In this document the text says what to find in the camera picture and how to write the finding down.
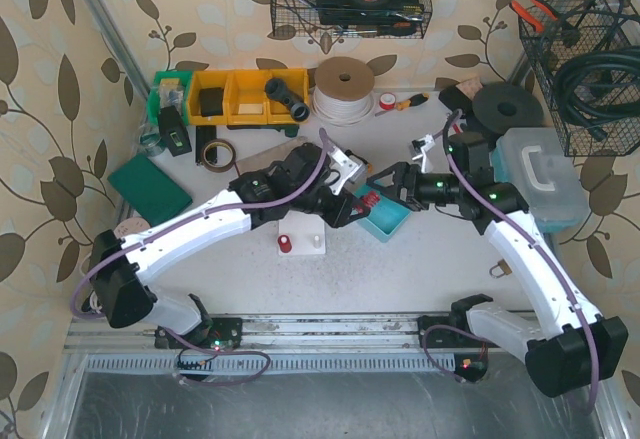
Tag brown packing tape roll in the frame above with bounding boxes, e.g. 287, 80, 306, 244
200, 139, 236, 173

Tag black box in bin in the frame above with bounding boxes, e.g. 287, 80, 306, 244
198, 87, 224, 117

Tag green storage bin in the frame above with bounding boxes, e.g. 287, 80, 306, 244
147, 71, 193, 125

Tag yellow black screwdriver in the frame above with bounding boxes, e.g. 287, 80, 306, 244
374, 93, 429, 117

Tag yellow bin left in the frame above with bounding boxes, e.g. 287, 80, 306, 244
187, 70, 230, 126

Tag small brass padlock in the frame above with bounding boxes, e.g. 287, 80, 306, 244
489, 259, 512, 278

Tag white peg base plate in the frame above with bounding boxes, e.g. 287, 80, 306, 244
277, 220, 326, 257

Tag right wire basket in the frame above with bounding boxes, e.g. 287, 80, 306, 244
509, 0, 639, 157

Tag black block with sponge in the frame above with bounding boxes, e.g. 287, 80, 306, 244
438, 77, 483, 115

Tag yellow bin middle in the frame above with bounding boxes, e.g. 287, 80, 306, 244
225, 69, 271, 126

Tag yellow bin right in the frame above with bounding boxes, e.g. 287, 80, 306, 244
265, 69, 310, 125

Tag black coiled hose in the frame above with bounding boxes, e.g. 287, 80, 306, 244
554, 0, 640, 140

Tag black meter device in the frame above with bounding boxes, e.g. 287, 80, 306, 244
157, 106, 192, 157

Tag glass jar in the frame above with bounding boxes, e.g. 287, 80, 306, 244
138, 126, 166, 158

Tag beige work glove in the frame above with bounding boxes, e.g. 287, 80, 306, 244
235, 139, 303, 175

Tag teal spring tray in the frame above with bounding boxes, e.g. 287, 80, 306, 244
355, 185, 411, 243

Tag green notebook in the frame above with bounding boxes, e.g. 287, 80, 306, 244
108, 154, 193, 226

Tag teal clear toolbox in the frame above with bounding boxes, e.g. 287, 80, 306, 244
491, 127, 589, 234

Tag white cable spool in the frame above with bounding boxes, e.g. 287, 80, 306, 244
311, 57, 375, 127

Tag grey pipe fitting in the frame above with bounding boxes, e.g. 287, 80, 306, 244
265, 78, 310, 123

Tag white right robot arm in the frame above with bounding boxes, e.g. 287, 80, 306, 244
367, 132, 628, 398

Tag yellow bin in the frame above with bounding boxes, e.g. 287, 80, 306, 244
265, 69, 310, 125
187, 70, 230, 126
225, 69, 271, 126

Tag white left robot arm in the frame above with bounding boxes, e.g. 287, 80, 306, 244
72, 141, 369, 336

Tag red white tape roll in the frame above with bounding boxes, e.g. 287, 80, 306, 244
379, 92, 396, 111

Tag orange handled pliers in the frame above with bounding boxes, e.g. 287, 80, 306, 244
509, 0, 561, 33

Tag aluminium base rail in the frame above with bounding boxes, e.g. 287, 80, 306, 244
63, 311, 606, 378

